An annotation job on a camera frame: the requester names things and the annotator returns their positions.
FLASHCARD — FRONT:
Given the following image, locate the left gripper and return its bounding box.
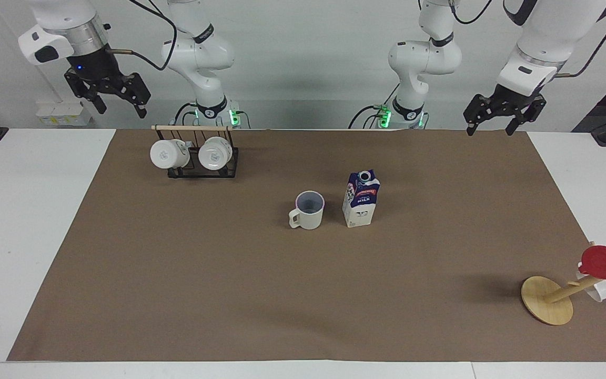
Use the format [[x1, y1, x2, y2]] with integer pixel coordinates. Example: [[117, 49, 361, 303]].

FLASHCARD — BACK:
[[463, 82, 548, 137]]

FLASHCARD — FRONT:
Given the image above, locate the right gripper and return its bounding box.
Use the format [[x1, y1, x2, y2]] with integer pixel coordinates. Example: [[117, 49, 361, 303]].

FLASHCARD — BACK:
[[64, 44, 152, 119]]

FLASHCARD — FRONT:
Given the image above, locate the blue and white milk carton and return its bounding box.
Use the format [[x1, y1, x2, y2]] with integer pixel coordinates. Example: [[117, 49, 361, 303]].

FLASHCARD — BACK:
[[342, 169, 381, 228]]

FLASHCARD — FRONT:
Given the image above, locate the white cup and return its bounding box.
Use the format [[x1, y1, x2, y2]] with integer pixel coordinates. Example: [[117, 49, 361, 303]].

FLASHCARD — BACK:
[[576, 268, 606, 303]]

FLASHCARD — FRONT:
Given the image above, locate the white power strip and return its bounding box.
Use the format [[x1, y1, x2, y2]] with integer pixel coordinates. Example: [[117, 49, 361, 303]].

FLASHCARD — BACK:
[[36, 101, 94, 126]]

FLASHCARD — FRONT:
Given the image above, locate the wooden mug tree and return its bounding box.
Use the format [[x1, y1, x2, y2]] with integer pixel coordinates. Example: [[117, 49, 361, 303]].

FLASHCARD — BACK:
[[521, 241, 606, 326]]

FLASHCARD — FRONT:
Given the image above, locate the white mug with purple inside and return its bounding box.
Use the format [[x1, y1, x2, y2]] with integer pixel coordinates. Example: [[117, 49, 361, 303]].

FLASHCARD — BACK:
[[288, 191, 326, 231]]

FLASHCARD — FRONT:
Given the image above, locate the black cable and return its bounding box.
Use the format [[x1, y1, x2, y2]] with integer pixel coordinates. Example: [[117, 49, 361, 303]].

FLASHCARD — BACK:
[[107, 0, 179, 72], [348, 83, 401, 130], [554, 0, 606, 79], [449, 0, 494, 25], [174, 101, 199, 127]]

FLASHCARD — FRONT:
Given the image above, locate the black wire mug rack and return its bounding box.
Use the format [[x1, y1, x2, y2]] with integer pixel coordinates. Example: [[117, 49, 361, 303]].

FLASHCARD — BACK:
[[151, 124, 240, 179]]

